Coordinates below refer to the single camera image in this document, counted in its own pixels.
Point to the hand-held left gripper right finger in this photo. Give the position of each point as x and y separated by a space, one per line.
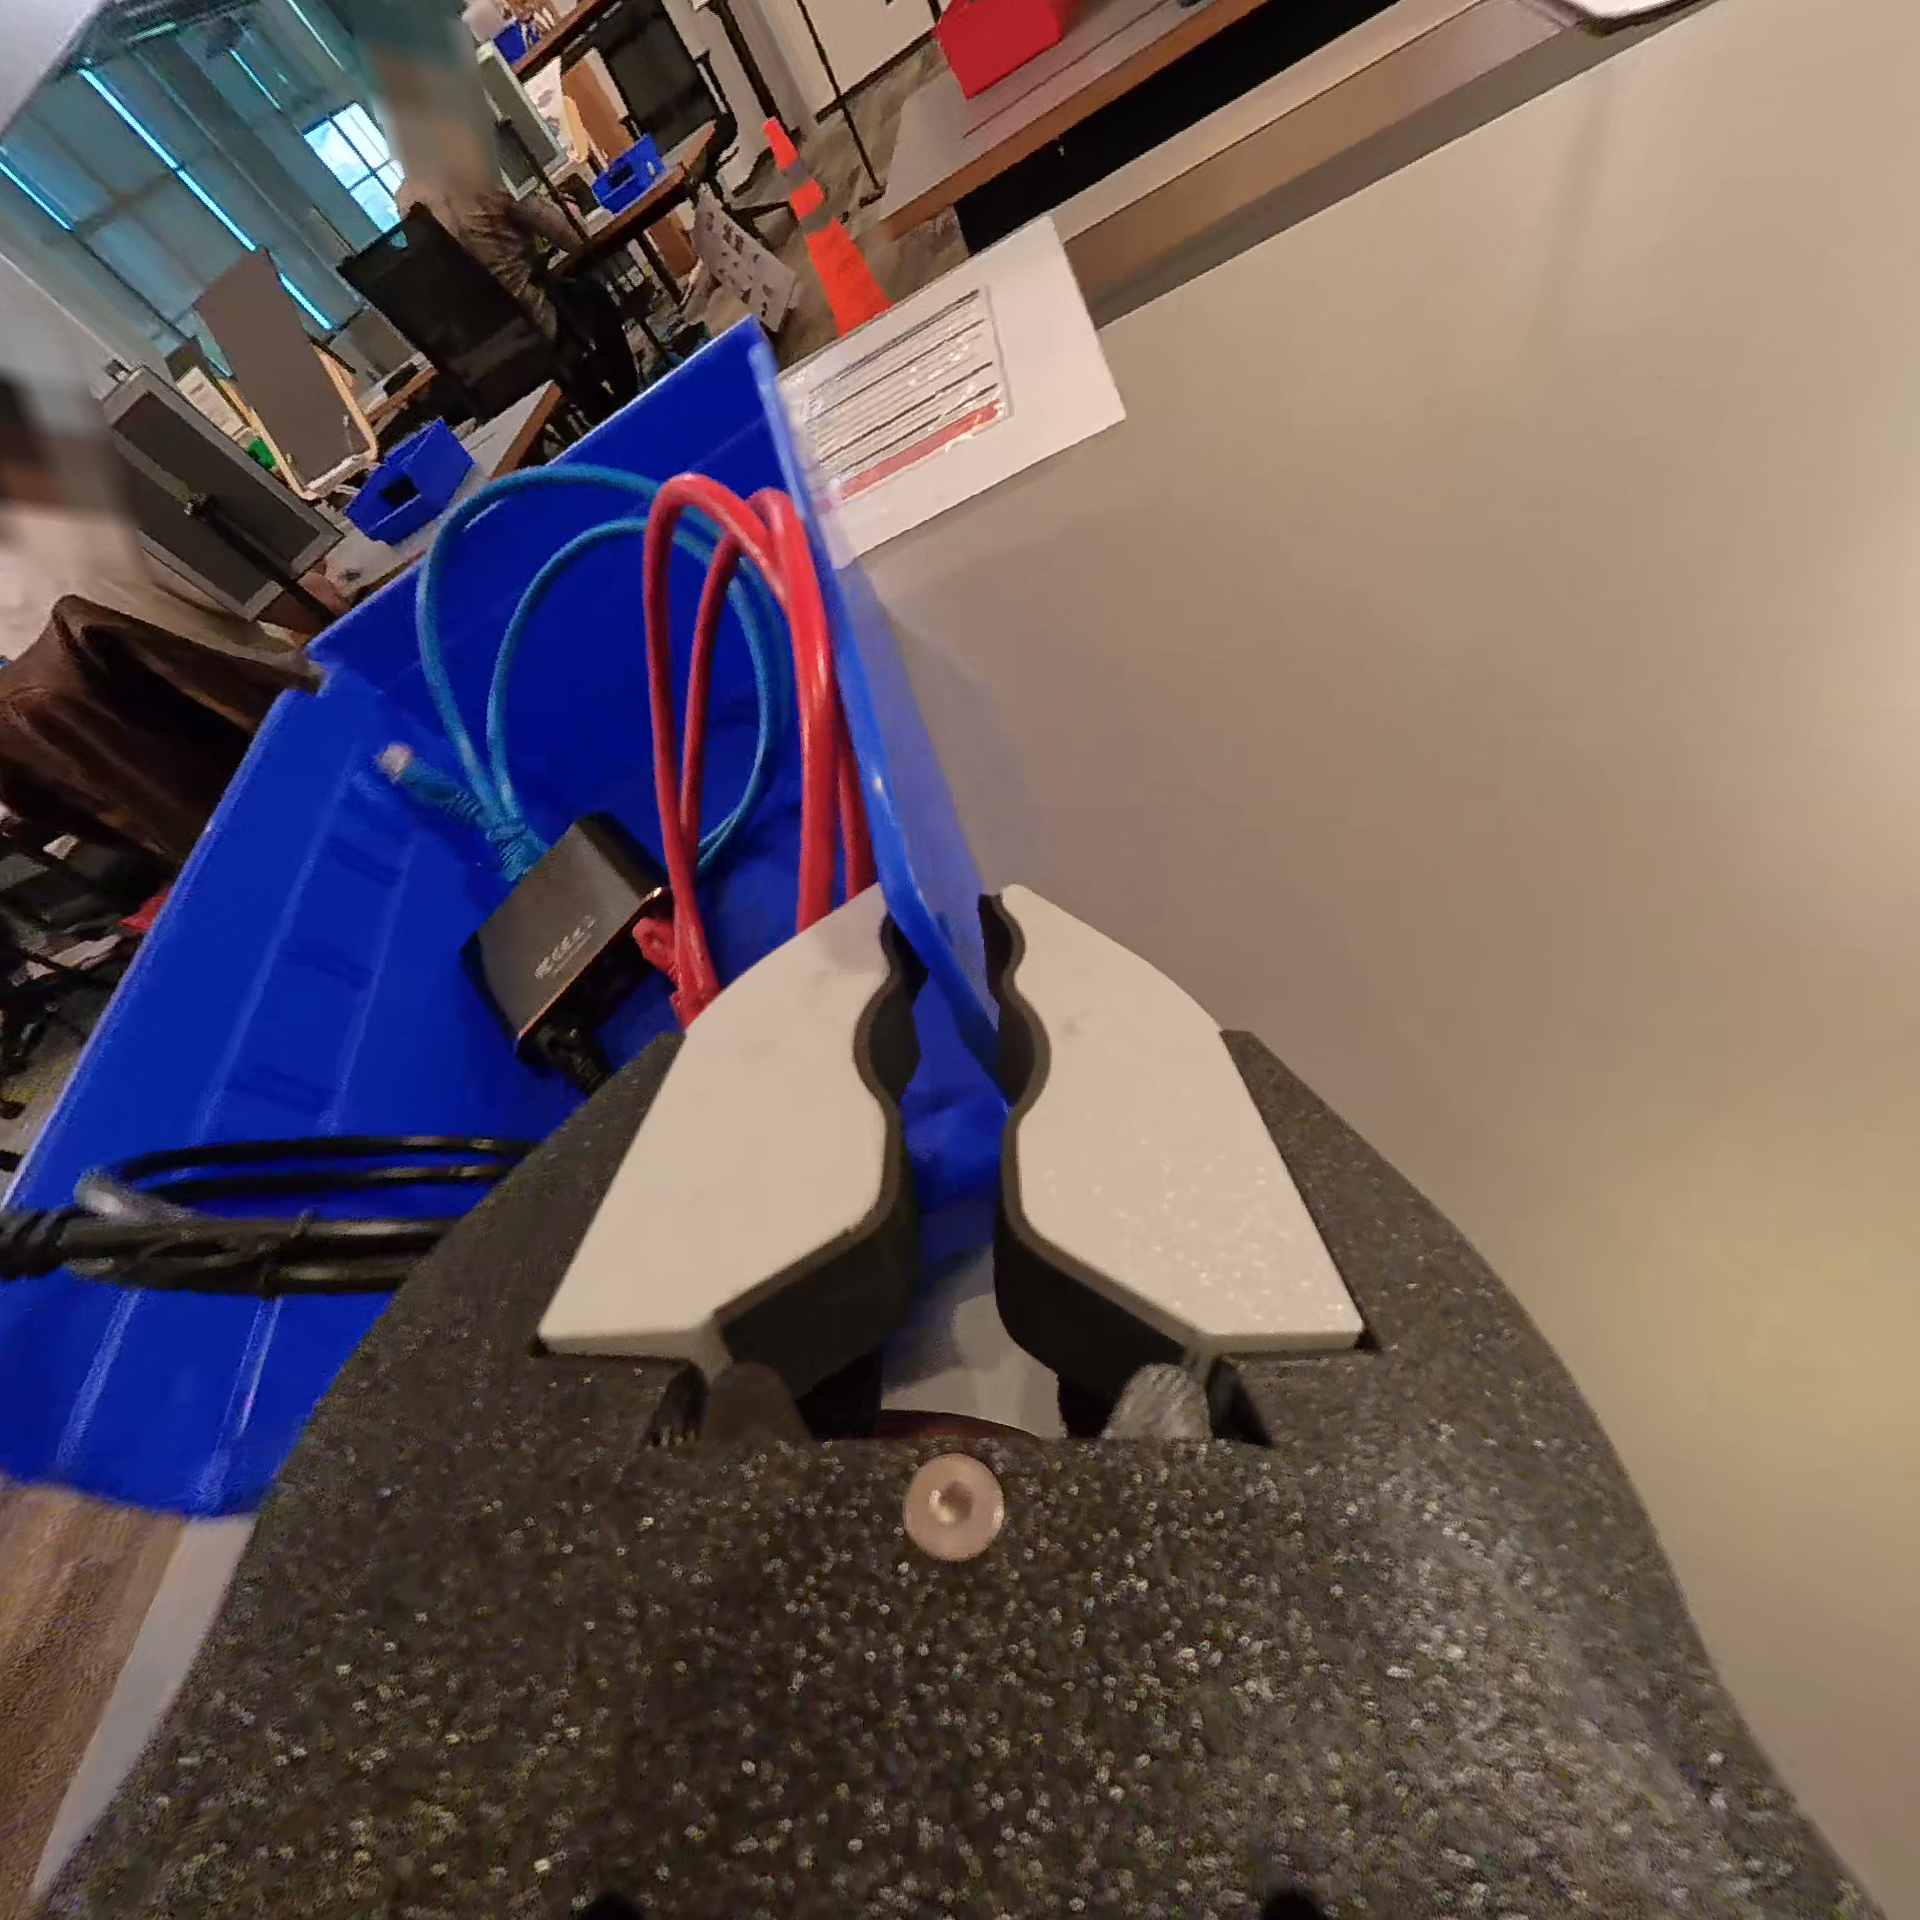
1170 1185

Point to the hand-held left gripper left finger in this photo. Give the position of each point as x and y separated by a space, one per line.
749 1155

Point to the large blue plastic bin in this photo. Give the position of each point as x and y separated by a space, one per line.
302 974

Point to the black network adapter box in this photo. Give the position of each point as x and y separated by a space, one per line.
562 937

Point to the small blue plastic bin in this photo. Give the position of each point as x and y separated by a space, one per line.
632 179
410 487

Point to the brown cloth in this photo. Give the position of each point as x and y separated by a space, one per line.
134 705

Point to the white laminated instruction sheet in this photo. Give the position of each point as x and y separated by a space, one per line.
1036 391

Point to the grey equipment case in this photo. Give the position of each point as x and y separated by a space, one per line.
211 487

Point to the black office chair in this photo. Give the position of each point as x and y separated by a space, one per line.
452 323

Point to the large orange traffic cone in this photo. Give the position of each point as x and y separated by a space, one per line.
845 270

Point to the white perforated board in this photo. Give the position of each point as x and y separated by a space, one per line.
747 263

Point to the grey monitor panel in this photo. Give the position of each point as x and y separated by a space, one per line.
268 361

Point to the wooden workbench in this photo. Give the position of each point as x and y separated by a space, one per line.
1077 111

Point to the red plastic bin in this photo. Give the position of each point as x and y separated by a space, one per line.
996 44

